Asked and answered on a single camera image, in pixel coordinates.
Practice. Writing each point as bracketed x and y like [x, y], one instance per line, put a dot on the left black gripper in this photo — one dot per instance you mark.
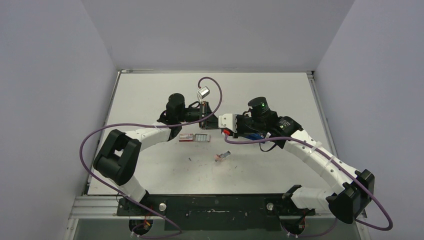
[209, 123]

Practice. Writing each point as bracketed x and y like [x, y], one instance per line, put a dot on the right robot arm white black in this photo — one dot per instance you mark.
[349, 188]

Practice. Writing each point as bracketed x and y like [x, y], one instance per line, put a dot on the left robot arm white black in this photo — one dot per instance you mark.
[118, 156]

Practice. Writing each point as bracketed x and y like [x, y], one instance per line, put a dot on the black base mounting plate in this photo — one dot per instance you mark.
[269, 223]

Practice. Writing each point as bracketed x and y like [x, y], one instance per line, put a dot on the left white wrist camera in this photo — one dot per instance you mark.
[202, 93]

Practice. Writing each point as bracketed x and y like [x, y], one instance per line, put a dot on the aluminium frame rail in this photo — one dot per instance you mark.
[92, 208]

